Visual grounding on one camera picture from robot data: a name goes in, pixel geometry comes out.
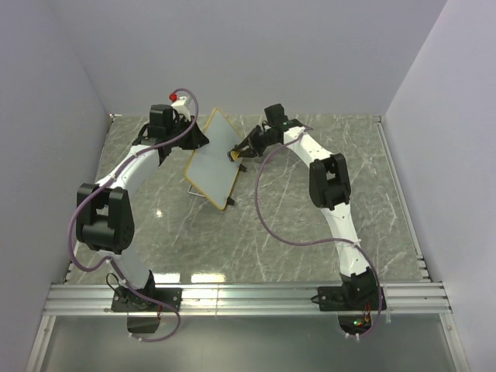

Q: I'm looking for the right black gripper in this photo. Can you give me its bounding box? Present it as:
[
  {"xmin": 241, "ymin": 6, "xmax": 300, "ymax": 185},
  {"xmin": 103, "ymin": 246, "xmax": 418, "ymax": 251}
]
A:
[{"xmin": 232, "ymin": 128, "xmax": 275, "ymax": 161}]

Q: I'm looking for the aluminium mounting rail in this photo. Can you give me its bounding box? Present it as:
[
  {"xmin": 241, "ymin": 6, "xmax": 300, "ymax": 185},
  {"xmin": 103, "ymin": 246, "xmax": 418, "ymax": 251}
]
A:
[{"xmin": 42, "ymin": 282, "xmax": 452, "ymax": 317}]

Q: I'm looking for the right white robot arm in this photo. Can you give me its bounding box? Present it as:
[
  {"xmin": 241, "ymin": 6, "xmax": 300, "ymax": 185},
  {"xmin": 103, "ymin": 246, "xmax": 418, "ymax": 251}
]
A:
[{"xmin": 228, "ymin": 104, "xmax": 381, "ymax": 310}]

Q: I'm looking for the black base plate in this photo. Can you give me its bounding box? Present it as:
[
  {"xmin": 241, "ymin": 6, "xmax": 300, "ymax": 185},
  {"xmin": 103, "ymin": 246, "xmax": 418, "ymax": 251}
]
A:
[
  {"xmin": 310, "ymin": 284, "xmax": 379, "ymax": 312},
  {"xmin": 111, "ymin": 287, "xmax": 183, "ymax": 312}
]

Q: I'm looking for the white whiteboard with yellow frame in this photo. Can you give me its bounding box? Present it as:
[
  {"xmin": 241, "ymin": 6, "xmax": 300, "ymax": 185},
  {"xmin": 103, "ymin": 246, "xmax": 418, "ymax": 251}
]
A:
[{"xmin": 184, "ymin": 108, "xmax": 242, "ymax": 211}]

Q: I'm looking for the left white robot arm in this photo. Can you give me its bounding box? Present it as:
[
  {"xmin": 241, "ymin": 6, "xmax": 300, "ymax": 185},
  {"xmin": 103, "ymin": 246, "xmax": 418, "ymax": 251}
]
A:
[{"xmin": 69, "ymin": 96, "xmax": 209, "ymax": 312}]

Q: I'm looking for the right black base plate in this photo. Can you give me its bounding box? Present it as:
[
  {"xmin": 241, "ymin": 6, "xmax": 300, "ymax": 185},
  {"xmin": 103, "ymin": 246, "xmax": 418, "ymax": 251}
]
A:
[{"xmin": 310, "ymin": 284, "xmax": 379, "ymax": 312}]

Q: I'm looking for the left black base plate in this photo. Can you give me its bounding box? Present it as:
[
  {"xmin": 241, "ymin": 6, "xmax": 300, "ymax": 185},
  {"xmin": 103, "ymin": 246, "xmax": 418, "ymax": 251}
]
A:
[{"xmin": 111, "ymin": 287, "xmax": 183, "ymax": 312}]

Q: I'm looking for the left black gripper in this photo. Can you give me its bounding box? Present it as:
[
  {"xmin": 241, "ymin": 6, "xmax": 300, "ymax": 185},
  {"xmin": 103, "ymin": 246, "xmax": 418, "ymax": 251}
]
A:
[{"xmin": 170, "ymin": 120, "xmax": 212, "ymax": 154}]

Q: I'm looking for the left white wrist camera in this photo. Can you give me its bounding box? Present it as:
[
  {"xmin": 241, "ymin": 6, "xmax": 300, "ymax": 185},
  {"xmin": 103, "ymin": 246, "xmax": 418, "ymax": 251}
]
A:
[{"xmin": 169, "ymin": 92, "xmax": 191, "ymax": 120}]

